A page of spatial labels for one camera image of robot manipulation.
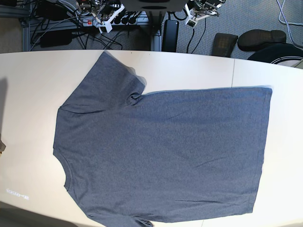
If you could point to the blue-grey T-shirt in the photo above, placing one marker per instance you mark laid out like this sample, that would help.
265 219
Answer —
131 159

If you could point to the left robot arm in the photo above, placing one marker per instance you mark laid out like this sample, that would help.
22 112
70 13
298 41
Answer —
204 7

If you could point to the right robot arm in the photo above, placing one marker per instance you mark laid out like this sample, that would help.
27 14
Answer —
102 10

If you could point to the black power adapter brick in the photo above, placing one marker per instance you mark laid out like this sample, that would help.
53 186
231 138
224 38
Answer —
170 36

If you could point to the white power strip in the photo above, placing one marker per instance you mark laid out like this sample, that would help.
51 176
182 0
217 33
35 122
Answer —
89 21

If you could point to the black ribbed foot pedal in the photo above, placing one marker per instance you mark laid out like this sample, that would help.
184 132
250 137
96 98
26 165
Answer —
223 45

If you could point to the black box under table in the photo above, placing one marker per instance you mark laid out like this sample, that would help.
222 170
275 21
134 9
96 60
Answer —
56 38

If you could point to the black shoe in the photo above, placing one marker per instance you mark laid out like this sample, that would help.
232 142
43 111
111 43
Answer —
257 39

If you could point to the dark round chair base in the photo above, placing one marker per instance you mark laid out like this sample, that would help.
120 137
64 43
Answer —
279 54

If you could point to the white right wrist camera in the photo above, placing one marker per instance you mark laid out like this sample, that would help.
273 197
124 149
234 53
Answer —
106 27

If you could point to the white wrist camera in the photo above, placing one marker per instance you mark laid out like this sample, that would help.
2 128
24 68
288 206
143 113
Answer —
190 22
106 27

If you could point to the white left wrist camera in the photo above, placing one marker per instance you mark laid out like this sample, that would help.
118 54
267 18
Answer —
190 22

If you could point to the black camera mount overhead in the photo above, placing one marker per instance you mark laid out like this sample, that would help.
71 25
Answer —
154 5

